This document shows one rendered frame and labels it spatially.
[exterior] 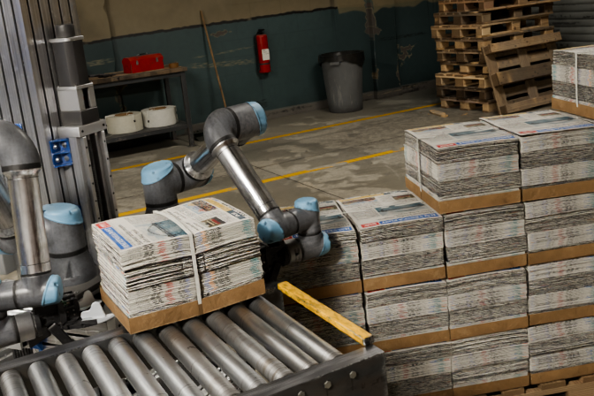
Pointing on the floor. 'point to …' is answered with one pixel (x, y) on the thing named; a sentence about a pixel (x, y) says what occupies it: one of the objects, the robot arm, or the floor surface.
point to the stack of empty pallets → (486, 3)
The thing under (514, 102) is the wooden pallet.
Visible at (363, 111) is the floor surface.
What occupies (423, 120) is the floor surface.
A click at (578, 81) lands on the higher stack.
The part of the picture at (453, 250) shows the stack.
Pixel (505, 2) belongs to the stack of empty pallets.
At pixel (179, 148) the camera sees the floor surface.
